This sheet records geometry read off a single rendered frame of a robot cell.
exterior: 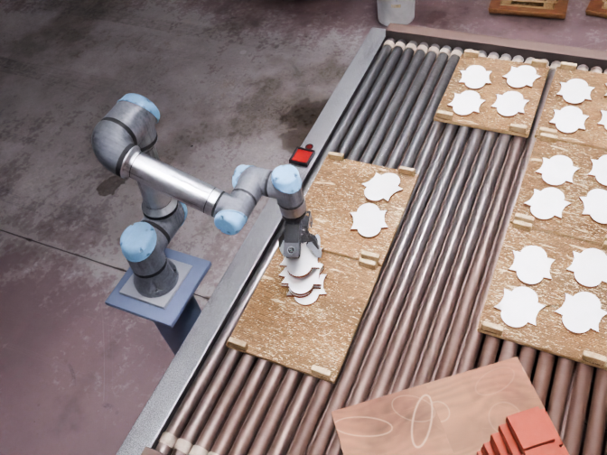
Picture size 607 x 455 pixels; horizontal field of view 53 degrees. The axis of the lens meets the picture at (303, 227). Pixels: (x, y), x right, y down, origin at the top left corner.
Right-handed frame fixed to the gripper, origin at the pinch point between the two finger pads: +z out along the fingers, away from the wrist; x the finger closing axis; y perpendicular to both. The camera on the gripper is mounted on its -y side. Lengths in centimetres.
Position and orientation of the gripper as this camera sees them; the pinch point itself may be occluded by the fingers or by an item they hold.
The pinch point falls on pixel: (301, 256)
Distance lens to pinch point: 188.2
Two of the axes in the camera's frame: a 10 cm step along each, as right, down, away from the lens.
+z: 1.3, 6.2, 7.7
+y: 1.6, -7.8, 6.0
